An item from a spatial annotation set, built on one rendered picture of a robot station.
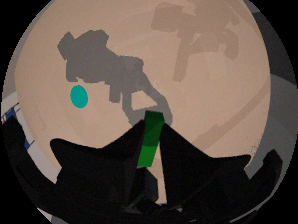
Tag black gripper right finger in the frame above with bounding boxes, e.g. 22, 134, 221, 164
160, 123, 251, 210

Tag cyan circle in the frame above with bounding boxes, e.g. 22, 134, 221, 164
71, 85, 88, 108

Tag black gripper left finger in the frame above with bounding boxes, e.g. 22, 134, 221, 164
49, 119, 146, 209

